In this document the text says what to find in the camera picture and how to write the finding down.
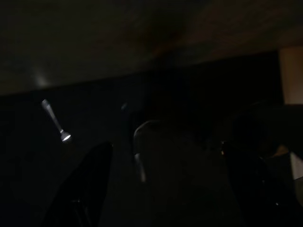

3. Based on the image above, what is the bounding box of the silver metal spoon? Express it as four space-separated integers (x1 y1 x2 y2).
41 98 72 143

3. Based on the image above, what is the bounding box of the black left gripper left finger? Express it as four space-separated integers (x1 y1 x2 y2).
45 141 114 227

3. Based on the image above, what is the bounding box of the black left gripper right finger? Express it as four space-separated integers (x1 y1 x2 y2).
222 140 303 227

